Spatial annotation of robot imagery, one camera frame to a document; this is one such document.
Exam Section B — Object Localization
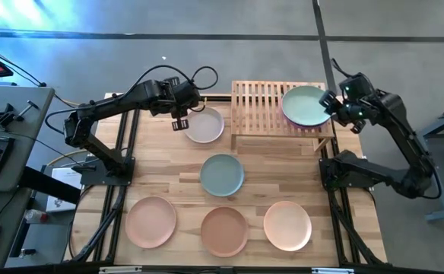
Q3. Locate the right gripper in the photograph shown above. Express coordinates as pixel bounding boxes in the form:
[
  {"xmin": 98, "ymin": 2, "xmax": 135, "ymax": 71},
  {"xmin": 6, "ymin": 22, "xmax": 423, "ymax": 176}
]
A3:
[{"xmin": 319, "ymin": 90, "xmax": 368, "ymax": 135}]

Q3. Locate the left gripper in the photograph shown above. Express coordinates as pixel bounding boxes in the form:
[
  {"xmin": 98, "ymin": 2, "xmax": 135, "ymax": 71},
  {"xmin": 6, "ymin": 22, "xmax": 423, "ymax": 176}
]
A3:
[{"xmin": 160, "ymin": 76, "xmax": 201, "ymax": 132}]

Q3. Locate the pale beige plate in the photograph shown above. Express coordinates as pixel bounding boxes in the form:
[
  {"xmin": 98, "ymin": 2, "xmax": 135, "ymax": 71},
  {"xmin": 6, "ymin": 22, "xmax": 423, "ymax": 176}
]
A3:
[{"xmin": 183, "ymin": 106, "xmax": 226, "ymax": 145}]

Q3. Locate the light green plate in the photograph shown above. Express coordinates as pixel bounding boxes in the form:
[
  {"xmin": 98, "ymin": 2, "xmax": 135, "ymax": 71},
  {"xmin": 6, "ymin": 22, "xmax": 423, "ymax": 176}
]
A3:
[{"xmin": 281, "ymin": 84, "xmax": 332, "ymax": 128}]

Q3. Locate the purple plate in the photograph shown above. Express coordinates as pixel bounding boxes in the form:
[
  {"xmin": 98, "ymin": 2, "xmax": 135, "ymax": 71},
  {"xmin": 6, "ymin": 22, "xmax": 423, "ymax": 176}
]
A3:
[{"xmin": 281, "ymin": 108, "xmax": 331, "ymax": 129}]

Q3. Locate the teal blue plate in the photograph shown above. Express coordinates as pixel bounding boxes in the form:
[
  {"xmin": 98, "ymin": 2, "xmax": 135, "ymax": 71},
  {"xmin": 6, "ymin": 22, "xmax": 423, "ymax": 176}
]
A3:
[{"xmin": 199, "ymin": 153, "xmax": 246, "ymax": 198}]

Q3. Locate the peach plate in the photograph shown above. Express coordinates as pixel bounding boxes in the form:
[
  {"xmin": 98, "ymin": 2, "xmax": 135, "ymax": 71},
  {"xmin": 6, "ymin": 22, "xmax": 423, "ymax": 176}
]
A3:
[{"xmin": 262, "ymin": 200, "xmax": 313, "ymax": 253}]

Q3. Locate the pink plate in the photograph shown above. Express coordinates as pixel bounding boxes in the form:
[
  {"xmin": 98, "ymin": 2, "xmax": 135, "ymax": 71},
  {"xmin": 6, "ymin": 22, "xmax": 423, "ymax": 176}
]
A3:
[{"xmin": 125, "ymin": 196, "xmax": 177, "ymax": 250}]

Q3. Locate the slatted wooden shelf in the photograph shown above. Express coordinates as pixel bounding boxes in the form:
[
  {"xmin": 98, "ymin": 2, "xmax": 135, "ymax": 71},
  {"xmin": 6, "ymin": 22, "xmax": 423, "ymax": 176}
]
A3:
[{"xmin": 230, "ymin": 79, "xmax": 336, "ymax": 153}]

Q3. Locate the brown plate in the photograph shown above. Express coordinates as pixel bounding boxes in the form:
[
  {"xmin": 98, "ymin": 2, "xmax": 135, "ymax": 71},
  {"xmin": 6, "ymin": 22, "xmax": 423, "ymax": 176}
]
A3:
[{"xmin": 200, "ymin": 206, "xmax": 249, "ymax": 258}]

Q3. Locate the white paper booklet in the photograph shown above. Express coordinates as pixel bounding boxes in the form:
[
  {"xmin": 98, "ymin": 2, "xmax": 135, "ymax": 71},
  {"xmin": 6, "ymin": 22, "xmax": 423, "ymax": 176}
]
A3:
[{"xmin": 46, "ymin": 166, "xmax": 82, "ymax": 213}]

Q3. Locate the black desk beam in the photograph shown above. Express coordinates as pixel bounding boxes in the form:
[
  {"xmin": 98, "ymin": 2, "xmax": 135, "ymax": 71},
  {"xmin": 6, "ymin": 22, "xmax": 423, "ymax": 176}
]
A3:
[{"xmin": 16, "ymin": 165, "xmax": 83, "ymax": 206}]

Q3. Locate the grey side desk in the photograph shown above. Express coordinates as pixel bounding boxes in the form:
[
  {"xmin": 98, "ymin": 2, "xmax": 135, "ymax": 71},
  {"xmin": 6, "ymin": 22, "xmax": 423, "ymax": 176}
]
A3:
[{"xmin": 0, "ymin": 84, "xmax": 56, "ymax": 269}]

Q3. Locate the black metal clamp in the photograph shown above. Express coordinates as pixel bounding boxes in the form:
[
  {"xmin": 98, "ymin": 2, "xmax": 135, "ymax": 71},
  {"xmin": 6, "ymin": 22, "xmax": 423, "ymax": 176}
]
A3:
[{"xmin": 0, "ymin": 100, "xmax": 40, "ymax": 129}]

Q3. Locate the clear bottle red cap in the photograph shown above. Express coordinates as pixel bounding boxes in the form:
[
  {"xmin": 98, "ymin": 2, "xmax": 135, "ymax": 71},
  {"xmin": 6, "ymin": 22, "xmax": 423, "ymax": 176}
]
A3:
[{"xmin": 23, "ymin": 209, "xmax": 50, "ymax": 225}]

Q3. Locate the black aluminium table frame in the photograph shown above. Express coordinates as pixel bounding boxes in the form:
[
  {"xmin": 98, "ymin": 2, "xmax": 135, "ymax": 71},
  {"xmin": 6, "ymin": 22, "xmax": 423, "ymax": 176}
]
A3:
[{"xmin": 60, "ymin": 93, "xmax": 390, "ymax": 274}]

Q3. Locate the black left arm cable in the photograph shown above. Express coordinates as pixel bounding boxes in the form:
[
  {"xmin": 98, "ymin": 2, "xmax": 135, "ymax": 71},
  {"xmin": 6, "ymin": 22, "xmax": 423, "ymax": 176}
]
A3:
[{"xmin": 121, "ymin": 64, "xmax": 219, "ymax": 92}]

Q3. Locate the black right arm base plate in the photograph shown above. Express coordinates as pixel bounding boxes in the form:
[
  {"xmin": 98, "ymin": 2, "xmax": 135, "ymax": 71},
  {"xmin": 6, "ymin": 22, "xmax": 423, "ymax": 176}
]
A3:
[{"xmin": 319, "ymin": 150, "xmax": 377, "ymax": 190}]

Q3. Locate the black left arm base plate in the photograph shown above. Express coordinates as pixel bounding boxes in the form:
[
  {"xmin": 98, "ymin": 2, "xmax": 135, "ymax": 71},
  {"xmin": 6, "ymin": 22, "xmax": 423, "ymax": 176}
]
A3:
[{"xmin": 80, "ymin": 155, "xmax": 136, "ymax": 187}]

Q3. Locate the black desk cable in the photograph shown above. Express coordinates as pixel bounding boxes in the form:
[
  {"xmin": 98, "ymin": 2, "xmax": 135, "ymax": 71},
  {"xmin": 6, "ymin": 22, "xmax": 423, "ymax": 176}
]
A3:
[{"xmin": 0, "ymin": 43, "xmax": 103, "ymax": 119}]

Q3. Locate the white frame bracket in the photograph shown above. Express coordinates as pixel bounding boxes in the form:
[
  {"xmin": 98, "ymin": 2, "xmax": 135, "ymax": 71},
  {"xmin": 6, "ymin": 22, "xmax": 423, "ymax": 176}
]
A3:
[
  {"xmin": 311, "ymin": 267, "xmax": 355, "ymax": 274},
  {"xmin": 98, "ymin": 265, "xmax": 143, "ymax": 274}
]

